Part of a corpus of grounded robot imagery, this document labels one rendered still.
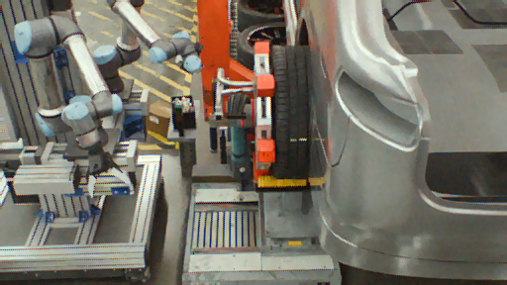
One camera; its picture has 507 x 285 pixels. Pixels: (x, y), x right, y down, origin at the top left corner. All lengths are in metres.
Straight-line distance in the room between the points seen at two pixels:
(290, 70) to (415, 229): 1.00
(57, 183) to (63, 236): 0.56
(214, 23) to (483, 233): 1.77
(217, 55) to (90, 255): 1.24
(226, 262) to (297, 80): 1.11
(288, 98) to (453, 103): 0.77
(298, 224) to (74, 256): 1.17
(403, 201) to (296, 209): 1.40
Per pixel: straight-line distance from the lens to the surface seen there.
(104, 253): 3.02
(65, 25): 2.39
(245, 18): 4.86
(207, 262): 3.09
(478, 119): 2.74
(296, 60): 2.59
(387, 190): 1.79
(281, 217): 3.12
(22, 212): 3.43
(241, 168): 3.28
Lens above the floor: 2.36
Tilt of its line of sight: 36 degrees down
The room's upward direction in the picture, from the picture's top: straight up
